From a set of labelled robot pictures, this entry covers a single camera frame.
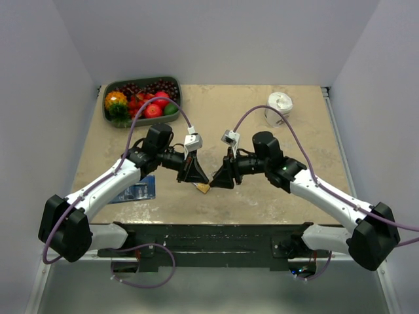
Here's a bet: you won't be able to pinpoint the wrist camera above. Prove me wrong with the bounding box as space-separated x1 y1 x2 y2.
183 126 203 160
221 130 240 157

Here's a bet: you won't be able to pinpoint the dark grape bunch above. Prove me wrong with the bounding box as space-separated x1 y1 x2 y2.
115 78 180 101

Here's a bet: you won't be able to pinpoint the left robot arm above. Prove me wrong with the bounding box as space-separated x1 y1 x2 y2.
38 124 209 262

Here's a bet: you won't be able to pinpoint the red apple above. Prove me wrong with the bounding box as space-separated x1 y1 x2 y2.
142 103 163 119
153 91 170 110

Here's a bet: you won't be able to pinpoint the orange green fake fruit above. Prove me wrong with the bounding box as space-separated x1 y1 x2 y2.
104 91 131 128

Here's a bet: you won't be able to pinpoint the red apple upper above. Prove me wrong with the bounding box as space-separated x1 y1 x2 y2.
153 91 170 110

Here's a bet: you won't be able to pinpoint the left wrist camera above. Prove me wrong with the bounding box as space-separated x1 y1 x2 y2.
183 126 203 160

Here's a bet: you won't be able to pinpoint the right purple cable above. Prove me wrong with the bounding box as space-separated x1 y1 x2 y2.
232 105 419 247

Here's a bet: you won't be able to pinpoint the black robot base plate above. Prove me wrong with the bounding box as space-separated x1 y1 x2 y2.
98 223 328 277

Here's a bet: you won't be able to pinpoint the blue blister pack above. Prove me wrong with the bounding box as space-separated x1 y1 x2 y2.
109 175 156 204

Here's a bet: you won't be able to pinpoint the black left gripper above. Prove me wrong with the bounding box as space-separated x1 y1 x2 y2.
157 148 208 184

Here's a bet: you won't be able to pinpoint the green lime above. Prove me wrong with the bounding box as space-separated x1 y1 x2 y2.
163 103 178 116

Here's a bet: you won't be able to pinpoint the red apple lower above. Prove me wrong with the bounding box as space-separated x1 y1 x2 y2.
142 103 163 119

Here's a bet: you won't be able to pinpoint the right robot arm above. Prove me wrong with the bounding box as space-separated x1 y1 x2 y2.
210 130 400 271

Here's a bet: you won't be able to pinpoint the small red fruits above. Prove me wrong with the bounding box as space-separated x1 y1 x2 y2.
128 92 154 119

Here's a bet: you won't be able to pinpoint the green fruit tray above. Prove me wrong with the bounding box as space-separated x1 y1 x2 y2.
102 76 182 128

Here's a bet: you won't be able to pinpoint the white paper roll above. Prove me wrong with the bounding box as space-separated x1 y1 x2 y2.
264 92 293 128

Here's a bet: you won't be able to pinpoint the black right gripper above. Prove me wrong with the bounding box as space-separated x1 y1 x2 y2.
210 147 269 189

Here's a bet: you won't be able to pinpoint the large brass padlock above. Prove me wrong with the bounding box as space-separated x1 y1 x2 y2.
193 183 211 194

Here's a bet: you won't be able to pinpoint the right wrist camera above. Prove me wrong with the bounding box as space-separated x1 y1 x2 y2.
221 130 240 157

